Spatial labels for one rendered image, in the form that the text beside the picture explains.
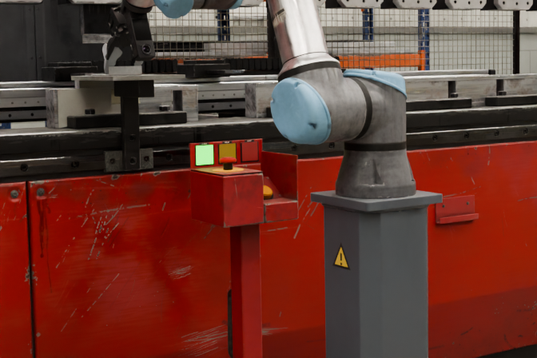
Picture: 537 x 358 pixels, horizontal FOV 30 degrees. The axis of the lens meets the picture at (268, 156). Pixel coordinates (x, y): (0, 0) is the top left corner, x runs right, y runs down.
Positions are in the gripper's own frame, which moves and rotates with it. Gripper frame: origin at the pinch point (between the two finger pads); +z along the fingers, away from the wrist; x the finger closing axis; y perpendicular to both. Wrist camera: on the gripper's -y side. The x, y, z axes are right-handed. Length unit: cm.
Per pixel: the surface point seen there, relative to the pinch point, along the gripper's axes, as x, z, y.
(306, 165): -51, 18, -19
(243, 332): -18, 30, -59
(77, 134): 12.7, 8.8, -11.4
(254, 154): -27.5, 5.6, -24.9
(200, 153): -12.6, 4.4, -24.3
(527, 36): -589, 273, 350
